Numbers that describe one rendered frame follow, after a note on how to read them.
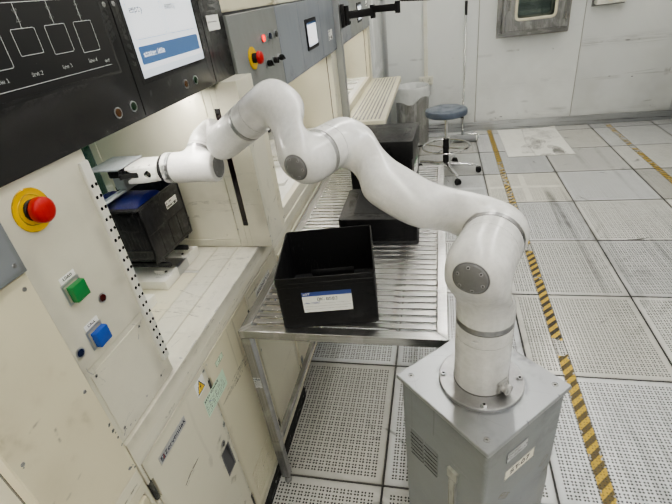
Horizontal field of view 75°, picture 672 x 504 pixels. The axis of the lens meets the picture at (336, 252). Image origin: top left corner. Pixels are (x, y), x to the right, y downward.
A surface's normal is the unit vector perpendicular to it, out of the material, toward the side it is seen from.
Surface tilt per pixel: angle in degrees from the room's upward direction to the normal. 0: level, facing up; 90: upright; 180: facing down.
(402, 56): 90
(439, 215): 103
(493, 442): 0
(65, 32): 90
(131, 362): 90
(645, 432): 0
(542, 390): 0
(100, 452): 90
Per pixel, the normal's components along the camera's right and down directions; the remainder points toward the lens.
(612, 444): -0.11, -0.85
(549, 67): -0.19, 0.52
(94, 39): 0.97, 0.00
